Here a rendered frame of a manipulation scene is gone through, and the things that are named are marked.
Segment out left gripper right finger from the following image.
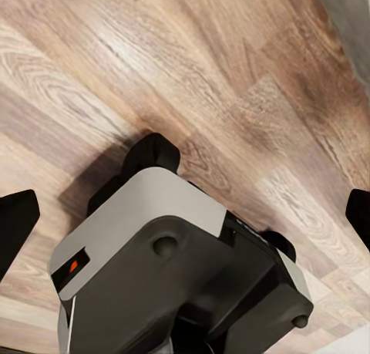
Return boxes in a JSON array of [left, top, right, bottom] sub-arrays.
[[345, 189, 370, 251]]

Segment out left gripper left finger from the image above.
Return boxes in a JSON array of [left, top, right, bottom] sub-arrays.
[[0, 189, 40, 280]]

